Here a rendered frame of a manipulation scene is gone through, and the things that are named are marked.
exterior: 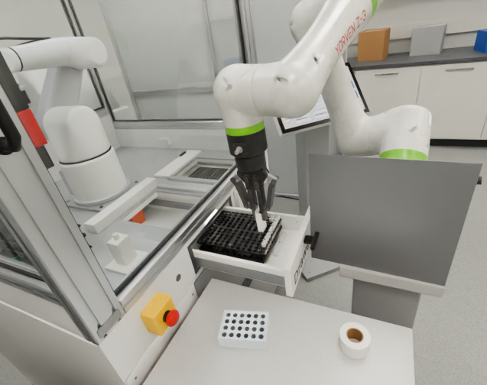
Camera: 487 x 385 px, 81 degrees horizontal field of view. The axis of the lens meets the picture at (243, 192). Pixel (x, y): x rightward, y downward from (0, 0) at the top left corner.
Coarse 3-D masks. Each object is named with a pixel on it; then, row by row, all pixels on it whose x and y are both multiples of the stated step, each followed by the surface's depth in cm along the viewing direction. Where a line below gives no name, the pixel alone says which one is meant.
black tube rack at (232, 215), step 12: (228, 216) 100; (240, 216) 99; (216, 228) 97; (228, 228) 94; (240, 228) 93; (252, 228) 92; (204, 240) 91; (216, 240) 90; (228, 240) 89; (240, 240) 88; (252, 240) 87; (216, 252) 89; (228, 252) 89; (240, 252) 88; (252, 252) 83
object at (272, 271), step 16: (224, 208) 106; (240, 208) 104; (288, 224) 98; (288, 240) 94; (208, 256) 86; (224, 256) 84; (272, 256) 89; (224, 272) 87; (240, 272) 83; (256, 272) 80; (272, 272) 78
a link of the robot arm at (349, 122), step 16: (304, 0) 82; (320, 0) 77; (304, 16) 81; (304, 32) 83; (336, 64) 87; (336, 80) 89; (336, 96) 91; (352, 96) 91; (336, 112) 94; (352, 112) 92; (336, 128) 97; (352, 128) 94; (352, 144) 96; (368, 144) 92
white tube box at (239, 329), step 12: (228, 312) 79; (240, 312) 78; (252, 312) 78; (264, 312) 77; (228, 324) 76; (240, 324) 75; (252, 324) 75; (264, 324) 76; (228, 336) 73; (240, 336) 74; (252, 336) 73; (264, 336) 71; (252, 348) 72; (264, 348) 72
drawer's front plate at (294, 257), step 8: (304, 216) 89; (304, 224) 86; (304, 232) 83; (296, 240) 80; (296, 248) 77; (304, 248) 85; (288, 256) 75; (296, 256) 76; (304, 256) 86; (288, 264) 73; (296, 264) 77; (288, 272) 72; (288, 280) 74; (288, 288) 76
